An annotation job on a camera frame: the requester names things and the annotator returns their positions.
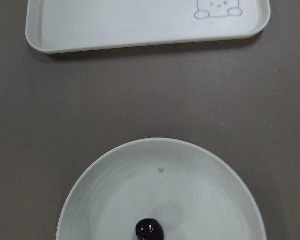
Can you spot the cream round plate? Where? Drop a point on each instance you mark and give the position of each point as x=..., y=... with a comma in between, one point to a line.
x=192, y=193

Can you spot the dark red cherry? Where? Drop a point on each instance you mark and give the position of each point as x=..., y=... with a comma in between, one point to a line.
x=149, y=229

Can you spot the cream rabbit tray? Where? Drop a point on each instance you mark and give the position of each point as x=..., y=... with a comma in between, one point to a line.
x=64, y=26

